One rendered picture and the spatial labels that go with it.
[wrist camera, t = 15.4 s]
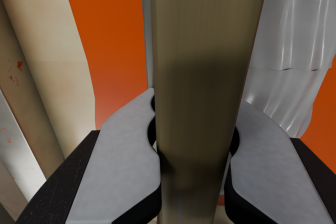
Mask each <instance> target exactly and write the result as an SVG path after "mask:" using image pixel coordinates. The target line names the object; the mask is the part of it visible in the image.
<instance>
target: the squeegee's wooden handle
mask: <svg viewBox="0 0 336 224"><path fill-rule="evenodd" d="M263 3H264V0H150V7H151V31H152V55H153V79H154V103H155V126H156V150H157V154H158V156H159V159H160V173H161V199H162V205H161V210H160V212H159V222H160V224H213V221H214V217H215V212H216V208H217V204H218V199H219V195H220V191H221V186H222V182H223V178H224V173H225V169H226V165H227V160H228V156H229V152H230V147H231V143H232V138H233V134H234V130H235V125H236V121H237V117H238V112H239V108H240V104H241V99H242V95H243V91H244V86H245V82H246V78H247V73H248V69H249V64H250V60H251V56H252V51H253V47H254V43H255V38H256V34H257V30H258V25H259V21H260V17H261V12H262V8H263Z"/></svg>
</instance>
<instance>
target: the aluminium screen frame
mask: <svg viewBox="0 0 336 224"><path fill-rule="evenodd" d="M0 160H1V161H2V163H3V164H4V166H5V168H6V169H7V171H8V172H9V174H10V175H11V177H12V178H13V180H14V181H15V183H16V185H17V186H18V188H19V189H20V191H21V192H22V194H23V195H24V197H25V199H26V200H27V202H28V203H29V202H30V200H31V199H32V197H33V196H34V195H35V194H36V192H37V191H38V190H39V189H40V187H41V186H42V185H43V184H44V183H45V182H46V180H47V179H48V178H49V177H50V176H51V175H52V174H53V173H54V171H55V170H56V169H57V168H58V167H59V166H60V165H61V164H62V163H63V162H64V160H65V157H64V155H63V152H62V150H61V147H60V144H59V142H58V139H57V137H56V134H55V132H54V129H53V127H52V124H51V122H50V119H49V117H48V114H47V112H46V109H45V107H44V104H43V101H42V99H41V96H40V94H39V91H38V89H37V86H36V84H35V81H34V79H33V76H32V74H31V71H30V69H29V66H28V64H27V61H26V58H25V56H24V53H23V51H22V48H21V46H20V43H19V41H18V38H17V36H16V33H15V31H14V28H13V26H12V23H11V20H10V18H9V15H8V13H7V10H6V8H5V5H4V3H3V0H0Z"/></svg>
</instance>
